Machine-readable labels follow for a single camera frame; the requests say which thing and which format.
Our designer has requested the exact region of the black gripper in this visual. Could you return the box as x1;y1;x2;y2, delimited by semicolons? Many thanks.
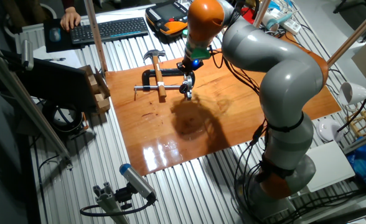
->
176;57;204;77

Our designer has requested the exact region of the black C-clamp with screw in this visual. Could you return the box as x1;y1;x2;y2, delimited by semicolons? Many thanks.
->
134;67;196;101

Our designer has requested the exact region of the person's bare hand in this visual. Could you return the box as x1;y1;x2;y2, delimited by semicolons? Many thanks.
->
60;6;82;33

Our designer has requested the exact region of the glossy brown wooden board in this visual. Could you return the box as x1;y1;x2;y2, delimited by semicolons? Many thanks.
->
105;30;342;177

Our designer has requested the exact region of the orange and black teach pendant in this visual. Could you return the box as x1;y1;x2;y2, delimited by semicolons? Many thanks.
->
144;0;190;37

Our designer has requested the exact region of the red round object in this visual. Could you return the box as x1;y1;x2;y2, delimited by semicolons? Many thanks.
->
241;6;259;25

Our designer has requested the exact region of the black computer keyboard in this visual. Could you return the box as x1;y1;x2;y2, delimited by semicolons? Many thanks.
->
70;17;149;45

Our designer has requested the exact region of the wooden block stack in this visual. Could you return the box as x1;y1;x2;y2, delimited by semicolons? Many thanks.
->
78;64;111;114

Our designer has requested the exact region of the white paper sheet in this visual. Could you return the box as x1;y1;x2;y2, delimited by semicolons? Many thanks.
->
33;46;83;70

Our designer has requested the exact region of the black mouse pad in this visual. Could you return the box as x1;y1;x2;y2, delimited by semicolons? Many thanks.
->
43;17;85;54

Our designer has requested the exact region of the black flat panel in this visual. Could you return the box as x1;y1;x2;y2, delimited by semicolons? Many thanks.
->
2;49;98;113

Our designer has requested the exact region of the grey computer mouse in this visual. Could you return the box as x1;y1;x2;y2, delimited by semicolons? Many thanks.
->
49;27;62;43

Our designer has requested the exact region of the black round reel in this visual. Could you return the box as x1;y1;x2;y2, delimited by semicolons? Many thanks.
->
42;101;89;138

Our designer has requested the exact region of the white round stand base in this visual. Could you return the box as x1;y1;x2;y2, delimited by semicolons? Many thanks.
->
315;118;344;144

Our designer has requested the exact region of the white desk lamp shade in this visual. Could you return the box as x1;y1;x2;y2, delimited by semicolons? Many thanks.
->
337;81;366;133

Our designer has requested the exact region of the small wooden rack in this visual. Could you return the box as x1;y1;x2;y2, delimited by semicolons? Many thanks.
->
344;104;366;138

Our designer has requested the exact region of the aluminium bar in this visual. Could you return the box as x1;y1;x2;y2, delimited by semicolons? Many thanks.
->
341;127;366;155

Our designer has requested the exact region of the green gripper mount flange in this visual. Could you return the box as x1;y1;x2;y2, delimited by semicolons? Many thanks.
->
185;46;212;60

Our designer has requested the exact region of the wooden handled claw hammer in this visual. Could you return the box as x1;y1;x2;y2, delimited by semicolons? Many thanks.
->
142;49;168;99

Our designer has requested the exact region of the metal stand post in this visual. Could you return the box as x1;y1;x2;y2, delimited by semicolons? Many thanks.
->
251;0;271;29

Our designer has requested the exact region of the slanted wooden post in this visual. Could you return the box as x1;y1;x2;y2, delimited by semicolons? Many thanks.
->
327;1;366;68
83;0;109;74

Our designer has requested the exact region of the silver camera with blue cap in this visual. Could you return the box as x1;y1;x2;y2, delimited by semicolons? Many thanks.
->
119;163;158;203

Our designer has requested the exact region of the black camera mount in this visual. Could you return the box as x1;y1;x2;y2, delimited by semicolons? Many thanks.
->
114;183;134;211

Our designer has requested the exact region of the short aluminium profile post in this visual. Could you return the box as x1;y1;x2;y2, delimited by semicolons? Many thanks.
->
92;182;131;224

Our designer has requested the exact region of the silver cylindrical camera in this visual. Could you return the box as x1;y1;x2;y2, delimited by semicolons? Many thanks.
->
21;39;35;72

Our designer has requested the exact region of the long aluminium rail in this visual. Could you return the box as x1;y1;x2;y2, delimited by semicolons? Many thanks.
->
0;43;74;169

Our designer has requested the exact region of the black camera cable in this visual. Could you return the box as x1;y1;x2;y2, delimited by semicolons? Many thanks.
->
79;198;156;218

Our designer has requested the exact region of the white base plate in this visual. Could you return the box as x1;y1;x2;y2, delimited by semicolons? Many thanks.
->
306;139;357;194

